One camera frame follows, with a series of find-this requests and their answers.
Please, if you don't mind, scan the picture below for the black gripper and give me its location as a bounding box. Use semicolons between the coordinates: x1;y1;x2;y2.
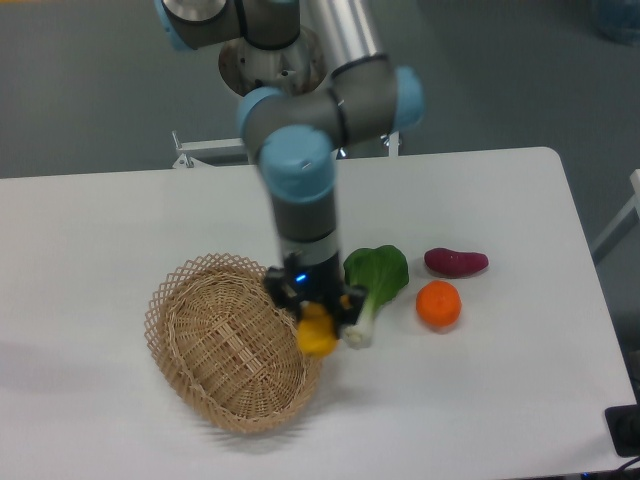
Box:
263;253;368;328

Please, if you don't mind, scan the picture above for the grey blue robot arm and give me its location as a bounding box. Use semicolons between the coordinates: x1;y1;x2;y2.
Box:
236;1;425;330

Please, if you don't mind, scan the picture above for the woven wicker basket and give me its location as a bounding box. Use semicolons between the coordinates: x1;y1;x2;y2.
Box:
144;253;322;434

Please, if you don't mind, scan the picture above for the green bok choy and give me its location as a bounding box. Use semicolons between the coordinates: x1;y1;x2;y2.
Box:
342;245;409;349

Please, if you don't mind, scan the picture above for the orange tangerine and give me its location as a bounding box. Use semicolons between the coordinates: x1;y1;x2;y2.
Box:
415;280;462;328

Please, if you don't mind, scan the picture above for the purple sweet potato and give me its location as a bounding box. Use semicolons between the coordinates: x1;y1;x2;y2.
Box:
424;248;489;278

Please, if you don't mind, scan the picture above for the black device at table edge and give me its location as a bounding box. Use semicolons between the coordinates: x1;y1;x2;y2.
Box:
604;404;639;457

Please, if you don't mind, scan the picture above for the white metal base frame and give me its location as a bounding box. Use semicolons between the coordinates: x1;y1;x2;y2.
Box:
172;99;401;168

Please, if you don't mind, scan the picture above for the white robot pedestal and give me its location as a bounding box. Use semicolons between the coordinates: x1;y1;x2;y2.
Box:
218;26;327;97

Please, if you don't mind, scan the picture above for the white frame at right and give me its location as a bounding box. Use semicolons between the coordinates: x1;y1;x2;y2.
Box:
590;169;639;265

